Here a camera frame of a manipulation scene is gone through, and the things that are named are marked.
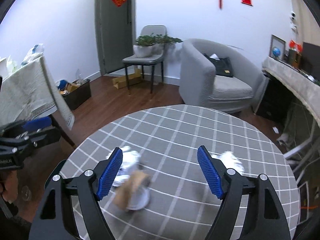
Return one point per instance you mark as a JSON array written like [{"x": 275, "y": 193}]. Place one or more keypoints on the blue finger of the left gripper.
[{"x": 36, "y": 124}]

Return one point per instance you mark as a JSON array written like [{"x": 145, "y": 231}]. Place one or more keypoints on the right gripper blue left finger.
[{"x": 106, "y": 171}]

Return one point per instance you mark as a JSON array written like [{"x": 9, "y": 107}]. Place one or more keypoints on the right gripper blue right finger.
[{"x": 213, "y": 170}]

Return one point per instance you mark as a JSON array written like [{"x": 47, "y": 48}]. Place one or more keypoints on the brown tape roll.
[{"x": 132, "y": 191}]

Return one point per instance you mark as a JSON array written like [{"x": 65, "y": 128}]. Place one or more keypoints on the person left hand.
[{"x": 9, "y": 185}]

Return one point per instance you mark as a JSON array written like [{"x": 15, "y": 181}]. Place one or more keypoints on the dark table leg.
[{"x": 64, "y": 135}]

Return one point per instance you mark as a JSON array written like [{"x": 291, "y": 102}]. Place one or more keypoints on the beige patterned tablecloth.
[{"x": 31, "y": 93}]

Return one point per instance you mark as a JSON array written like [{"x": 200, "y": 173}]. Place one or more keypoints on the grey checked round tablecloth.
[{"x": 181, "y": 205}]

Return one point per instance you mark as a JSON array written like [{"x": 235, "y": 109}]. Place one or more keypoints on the black storage box on floor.
[{"x": 76, "y": 94}]

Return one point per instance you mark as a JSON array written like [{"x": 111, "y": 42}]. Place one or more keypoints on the white plastic bag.
[{"x": 33, "y": 53}]

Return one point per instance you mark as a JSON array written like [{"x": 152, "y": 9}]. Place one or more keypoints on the cardboard box on floor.
[{"x": 134, "y": 78}]

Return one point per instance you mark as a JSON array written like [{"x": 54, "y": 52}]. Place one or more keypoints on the grey armchair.
[{"x": 200, "y": 85}]

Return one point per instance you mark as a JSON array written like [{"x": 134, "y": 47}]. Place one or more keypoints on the black handbag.
[{"x": 223, "y": 66}]

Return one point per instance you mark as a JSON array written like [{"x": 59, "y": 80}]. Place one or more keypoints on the potted green plant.
[{"x": 148, "y": 45}]

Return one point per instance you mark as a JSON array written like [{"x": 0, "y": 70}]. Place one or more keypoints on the grey fringed desk cloth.
[{"x": 303, "y": 89}]

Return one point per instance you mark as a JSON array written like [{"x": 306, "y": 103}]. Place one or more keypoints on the grey dining chair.
[{"x": 147, "y": 61}]

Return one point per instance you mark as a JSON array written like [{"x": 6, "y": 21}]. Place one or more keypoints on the blue globe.
[{"x": 276, "y": 53}]

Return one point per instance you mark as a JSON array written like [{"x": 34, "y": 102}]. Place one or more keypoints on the grey green door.
[{"x": 114, "y": 34}]

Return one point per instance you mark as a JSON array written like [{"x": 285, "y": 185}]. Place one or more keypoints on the black monitor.
[{"x": 310, "y": 61}]

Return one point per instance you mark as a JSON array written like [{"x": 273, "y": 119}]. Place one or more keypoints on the beige curtain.
[{"x": 307, "y": 27}]

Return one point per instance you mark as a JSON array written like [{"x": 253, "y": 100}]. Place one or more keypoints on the picture frame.
[{"x": 279, "y": 43}]

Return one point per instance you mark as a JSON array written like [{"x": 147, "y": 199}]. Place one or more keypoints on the white security camera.
[{"x": 293, "y": 21}]

